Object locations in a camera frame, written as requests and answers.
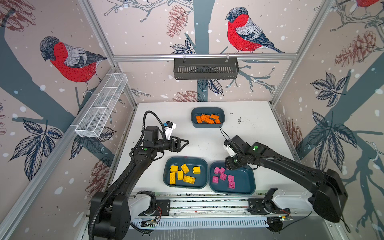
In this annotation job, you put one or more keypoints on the far teal bin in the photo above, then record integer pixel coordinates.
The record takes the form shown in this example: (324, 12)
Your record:
(207, 111)

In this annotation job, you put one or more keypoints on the white mesh wall shelf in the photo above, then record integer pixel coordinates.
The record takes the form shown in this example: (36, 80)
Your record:
(99, 112)

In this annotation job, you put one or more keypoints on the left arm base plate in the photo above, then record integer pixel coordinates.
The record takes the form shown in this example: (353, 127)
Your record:
(162, 208)

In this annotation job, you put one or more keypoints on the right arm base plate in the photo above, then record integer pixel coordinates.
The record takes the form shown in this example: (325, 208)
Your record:
(262, 207)

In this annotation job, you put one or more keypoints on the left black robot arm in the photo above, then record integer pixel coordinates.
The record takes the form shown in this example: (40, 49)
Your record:
(111, 211)

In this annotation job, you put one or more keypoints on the aluminium mounting rail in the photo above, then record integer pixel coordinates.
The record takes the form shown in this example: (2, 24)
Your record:
(213, 205)

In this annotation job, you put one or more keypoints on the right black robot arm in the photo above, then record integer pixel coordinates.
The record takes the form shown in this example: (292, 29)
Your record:
(329, 195)

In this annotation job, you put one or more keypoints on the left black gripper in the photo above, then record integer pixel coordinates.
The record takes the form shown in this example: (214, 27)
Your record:
(177, 148)

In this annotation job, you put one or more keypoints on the orange long lego brick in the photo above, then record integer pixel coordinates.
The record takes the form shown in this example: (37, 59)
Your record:
(207, 119)

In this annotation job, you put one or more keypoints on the teal bin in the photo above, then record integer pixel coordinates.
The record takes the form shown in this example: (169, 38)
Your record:
(201, 179)
(207, 111)
(244, 180)

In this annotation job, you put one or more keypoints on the black hanging wire basket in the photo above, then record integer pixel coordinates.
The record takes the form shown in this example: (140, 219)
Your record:
(206, 68)

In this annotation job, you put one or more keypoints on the yellow long lego brick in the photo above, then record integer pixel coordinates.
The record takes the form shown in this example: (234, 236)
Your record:
(172, 178)
(188, 179)

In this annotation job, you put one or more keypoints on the near left teal bin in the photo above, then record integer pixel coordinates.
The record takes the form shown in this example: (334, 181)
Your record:
(201, 179)

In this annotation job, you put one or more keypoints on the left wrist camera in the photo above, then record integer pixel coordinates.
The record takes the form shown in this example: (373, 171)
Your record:
(168, 129)

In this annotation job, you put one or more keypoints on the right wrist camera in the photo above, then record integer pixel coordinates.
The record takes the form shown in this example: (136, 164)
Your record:
(231, 148)

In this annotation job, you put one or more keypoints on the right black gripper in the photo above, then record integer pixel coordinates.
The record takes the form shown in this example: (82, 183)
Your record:
(229, 165)

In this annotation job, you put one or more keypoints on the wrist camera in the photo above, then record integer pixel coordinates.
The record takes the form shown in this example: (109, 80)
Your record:
(168, 129)
(231, 148)

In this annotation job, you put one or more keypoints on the yellow tall lego brick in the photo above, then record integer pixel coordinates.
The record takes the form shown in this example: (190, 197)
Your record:
(180, 175)

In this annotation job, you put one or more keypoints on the yellow square lego brick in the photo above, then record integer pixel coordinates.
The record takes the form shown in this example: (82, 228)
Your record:
(196, 170)

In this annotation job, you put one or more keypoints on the near right teal bin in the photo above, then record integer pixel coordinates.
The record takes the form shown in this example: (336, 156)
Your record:
(244, 180)

